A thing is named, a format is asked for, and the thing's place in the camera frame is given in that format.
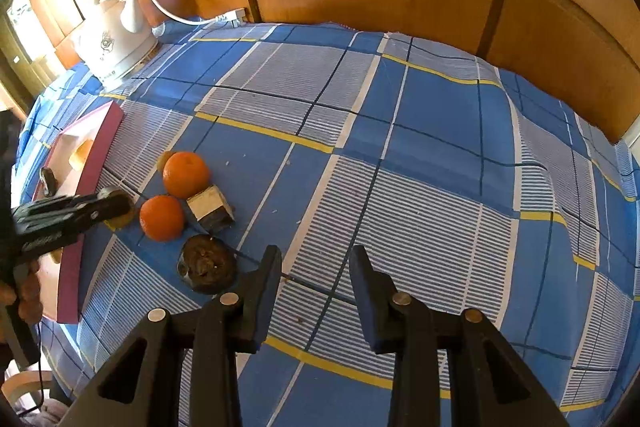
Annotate small yellow sugarcane piece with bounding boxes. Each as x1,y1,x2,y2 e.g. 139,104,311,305
69,142,93,170

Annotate orange mandarin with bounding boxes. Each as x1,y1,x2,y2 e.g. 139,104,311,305
139,195,186,242
163,151,211,198

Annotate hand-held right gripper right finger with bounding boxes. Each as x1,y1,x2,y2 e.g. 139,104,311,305
348,245,571,427

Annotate thin black cable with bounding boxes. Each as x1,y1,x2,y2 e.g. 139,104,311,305
20,322,46,415

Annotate white ceramic electric kettle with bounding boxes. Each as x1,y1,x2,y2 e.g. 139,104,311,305
70,0,160,85

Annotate white power plug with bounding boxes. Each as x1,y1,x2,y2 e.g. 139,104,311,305
215,8,248,26

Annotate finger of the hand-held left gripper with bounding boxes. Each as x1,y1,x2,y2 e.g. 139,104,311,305
65,192,132,242

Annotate wooden framed doorway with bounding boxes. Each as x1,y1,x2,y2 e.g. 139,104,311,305
0,0,56,108

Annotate pink shallow tray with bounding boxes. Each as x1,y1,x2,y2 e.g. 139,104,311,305
32,100,125,324

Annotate pale cube-shaped sugarcane piece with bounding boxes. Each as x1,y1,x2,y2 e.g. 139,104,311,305
186,185,236,235

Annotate wooden chair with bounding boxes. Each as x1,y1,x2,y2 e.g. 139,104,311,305
5,369,56,408

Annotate dark brown water chestnut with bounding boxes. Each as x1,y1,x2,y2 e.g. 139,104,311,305
176,234,238,295
39,167,57,198

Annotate person's left hand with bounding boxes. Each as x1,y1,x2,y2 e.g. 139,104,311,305
0,264,43,325

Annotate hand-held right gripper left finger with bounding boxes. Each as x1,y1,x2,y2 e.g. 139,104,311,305
62,245,283,427

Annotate round sugarcane segment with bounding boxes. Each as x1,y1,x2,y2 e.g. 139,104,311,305
99,187,137,229

